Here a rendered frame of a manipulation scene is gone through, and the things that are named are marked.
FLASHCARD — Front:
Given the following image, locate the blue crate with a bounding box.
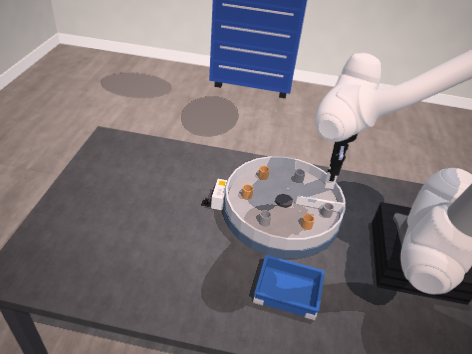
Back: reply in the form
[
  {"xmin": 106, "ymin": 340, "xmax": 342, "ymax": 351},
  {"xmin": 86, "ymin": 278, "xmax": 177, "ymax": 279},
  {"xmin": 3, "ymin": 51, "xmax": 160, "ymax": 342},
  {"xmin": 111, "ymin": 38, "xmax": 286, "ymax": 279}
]
[{"xmin": 253, "ymin": 255, "xmax": 325, "ymax": 320}]

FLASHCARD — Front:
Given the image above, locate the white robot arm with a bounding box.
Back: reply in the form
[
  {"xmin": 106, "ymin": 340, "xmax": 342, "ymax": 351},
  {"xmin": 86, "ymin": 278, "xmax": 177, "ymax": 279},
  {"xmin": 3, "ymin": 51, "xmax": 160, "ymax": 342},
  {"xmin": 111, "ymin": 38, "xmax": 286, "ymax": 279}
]
[{"xmin": 315, "ymin": 49, "xmax": 472, "ymax": 294}]

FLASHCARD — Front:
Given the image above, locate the grey metal bushing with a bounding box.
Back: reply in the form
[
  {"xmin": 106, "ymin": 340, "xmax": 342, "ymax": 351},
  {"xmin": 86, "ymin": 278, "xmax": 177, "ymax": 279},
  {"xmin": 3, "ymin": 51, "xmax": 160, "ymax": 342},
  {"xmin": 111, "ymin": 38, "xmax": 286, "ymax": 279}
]
[
  {"xmin": 321, "ymin": 202, "xmax": 334, "ymax": 218},
  {"xmin": 294, "ymin": 169, "xmax": 305, "ymax": 183},
  {"xmin": 259, "ymin": 210, "xmax": 272, "ymax": 226}
]

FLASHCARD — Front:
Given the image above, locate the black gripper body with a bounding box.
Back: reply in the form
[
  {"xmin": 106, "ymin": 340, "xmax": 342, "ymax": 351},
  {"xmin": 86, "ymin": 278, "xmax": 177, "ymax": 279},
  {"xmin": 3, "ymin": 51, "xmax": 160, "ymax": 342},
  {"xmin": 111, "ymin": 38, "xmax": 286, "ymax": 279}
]
[{"xmin": 336, "ymin": 133, "xmax": 358, "ymax": 154}]

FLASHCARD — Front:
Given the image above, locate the bronze bushing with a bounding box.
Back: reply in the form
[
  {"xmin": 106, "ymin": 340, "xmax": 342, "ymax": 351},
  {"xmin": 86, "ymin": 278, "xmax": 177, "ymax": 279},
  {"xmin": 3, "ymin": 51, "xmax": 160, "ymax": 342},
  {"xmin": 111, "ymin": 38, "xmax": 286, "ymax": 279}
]
[
  {"xmin": 258, "ymin": 166, "xmax": 270, "ymax": 180},
  {"xmin": 242, "ymin": 184, "xmax": 253, "ymax": 200},
  {"xmin": 301, "ymin": 214, "xmax": 315, "ymax": 230}
]

